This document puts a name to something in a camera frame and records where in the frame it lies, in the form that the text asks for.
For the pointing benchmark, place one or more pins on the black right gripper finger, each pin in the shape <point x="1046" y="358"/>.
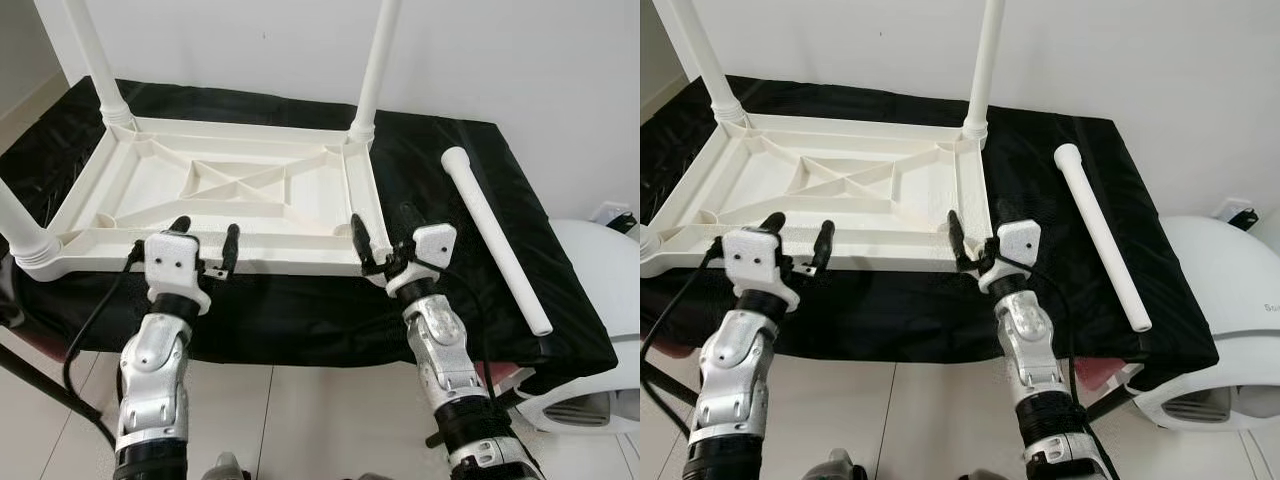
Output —
<point x="1002" y="220"/>
<point x="412" y="224"/>
<point x="363" y="243"/>
<point x="957" y="240"/>

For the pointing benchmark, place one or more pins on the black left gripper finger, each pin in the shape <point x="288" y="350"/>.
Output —
<point x="231" y="248"/>
<point x="771" y="222"/>
<point x="824" y="245"/>
<point x="180" y="225"/>

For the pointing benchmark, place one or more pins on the white plastic table top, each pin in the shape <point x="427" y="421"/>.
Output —
<point x="720" y="195"/>
<point x="100" y="200"/>

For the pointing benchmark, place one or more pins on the white plastic table leg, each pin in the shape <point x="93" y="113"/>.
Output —
<point x="95" y="60"/>
<point x="705" y="60"/>
<point x="1098" y="230"/>
<point x="985" y="60"/>
<point x="25" y="235"/>
<point x="490" y="230"/>
<point x="375" y="60"/>
<point x="647" y="240"/>

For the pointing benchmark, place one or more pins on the black power plug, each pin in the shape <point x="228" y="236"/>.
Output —
<point x="620" y="221"/>
<point x="1244" y="218"/>

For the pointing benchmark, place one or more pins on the pink cloth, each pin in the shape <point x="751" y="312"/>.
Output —
<point x="1098" y="372"/>
<point x="45" y="345"/>
<point x="500" y="372"/>
<point x="662" y="350"/>

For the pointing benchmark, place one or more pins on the black metal table leg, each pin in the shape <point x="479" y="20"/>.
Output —
<point x="665" y="385"/>
<point x="437" y="438"/>
<point x="50" y="390"/>
<point x="1108" y="402"/>

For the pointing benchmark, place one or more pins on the white dome litter box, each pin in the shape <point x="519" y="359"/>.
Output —
<point x="1225" y="285"/>
<point x="600" y="290"/>

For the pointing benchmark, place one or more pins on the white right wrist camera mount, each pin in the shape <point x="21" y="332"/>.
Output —
<point x="432" y="245"/>
<point x="1018" y="242"/>

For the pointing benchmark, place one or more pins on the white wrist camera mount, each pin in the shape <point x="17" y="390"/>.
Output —
<point x="1018" y="242"/>
<point x="755" y="262"/>
<point x="172" y="265"/>
<point x="432" y="245"/>

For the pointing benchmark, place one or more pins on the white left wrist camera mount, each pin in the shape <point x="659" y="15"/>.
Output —
<point x="755" y="262"/>
<point x="172" y="265"/>

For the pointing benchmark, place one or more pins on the white wall socket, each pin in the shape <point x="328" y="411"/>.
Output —
<point x="603" y="208"/>
<point x="1230" y="205"/>

